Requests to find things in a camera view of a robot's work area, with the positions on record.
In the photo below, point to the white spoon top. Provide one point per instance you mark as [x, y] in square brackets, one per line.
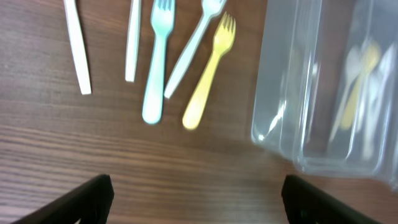
[383, 72]

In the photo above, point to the white spoon thick handle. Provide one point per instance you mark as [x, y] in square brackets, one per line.
[372, 95]

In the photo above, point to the white fork slanted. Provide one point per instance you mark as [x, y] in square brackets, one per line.
[211, 9]

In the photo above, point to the yellow fork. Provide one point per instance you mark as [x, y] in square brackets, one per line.
[222, 43]

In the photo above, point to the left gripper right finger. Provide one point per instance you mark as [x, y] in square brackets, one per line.
[305, 203]

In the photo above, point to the light blue fork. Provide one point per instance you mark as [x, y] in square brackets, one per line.
[162, 21]

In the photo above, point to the left clear plastic container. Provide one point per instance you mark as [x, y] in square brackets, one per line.
[302, 56]

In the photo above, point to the yellow spoon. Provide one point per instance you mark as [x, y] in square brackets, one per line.
[370, 56]

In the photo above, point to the white fork far left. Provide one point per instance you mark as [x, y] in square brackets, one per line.
[77, 46]

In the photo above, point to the white fork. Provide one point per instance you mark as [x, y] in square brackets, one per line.
[77, 46]
[132, 45]

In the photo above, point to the clear plastic container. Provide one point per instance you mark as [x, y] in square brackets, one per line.
[371, 21]
[302, 56]

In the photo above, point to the right clear plastic container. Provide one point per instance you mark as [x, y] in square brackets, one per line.
[371, 21]

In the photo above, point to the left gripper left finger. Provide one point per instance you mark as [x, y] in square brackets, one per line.
[88, 203]

